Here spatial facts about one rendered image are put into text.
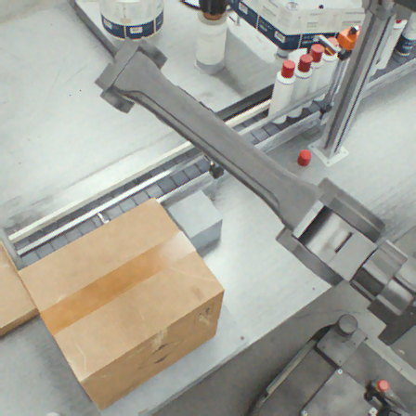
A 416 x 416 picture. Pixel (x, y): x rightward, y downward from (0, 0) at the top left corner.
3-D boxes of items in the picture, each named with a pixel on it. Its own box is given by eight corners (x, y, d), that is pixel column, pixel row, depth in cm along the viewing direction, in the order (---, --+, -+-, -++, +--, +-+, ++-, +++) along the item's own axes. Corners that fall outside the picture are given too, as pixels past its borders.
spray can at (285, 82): (275, 108, 151) (288, 53, 133) (289, 118, 149) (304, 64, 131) (264, 117, 149) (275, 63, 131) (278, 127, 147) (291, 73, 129)
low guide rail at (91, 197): (341, 67, 159) (342, 62, 157) (343, 70, 158) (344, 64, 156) (10, 240, 123) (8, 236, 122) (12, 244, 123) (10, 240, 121)
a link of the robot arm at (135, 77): (65, 74, 69) (110, 11, 67) (104, 95, 82) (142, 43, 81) (338, 292, 62) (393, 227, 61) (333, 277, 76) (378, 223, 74)
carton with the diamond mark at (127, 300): (158, 256, 128) (154, 195, 105) (216, 335, 118) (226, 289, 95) (47, 321, 118) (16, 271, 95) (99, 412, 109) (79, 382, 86)
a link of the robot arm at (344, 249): (358, 291, 60) (388, 254, 59) (291, 236, 63) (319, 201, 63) (363, 289, 69) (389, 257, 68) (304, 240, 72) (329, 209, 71)
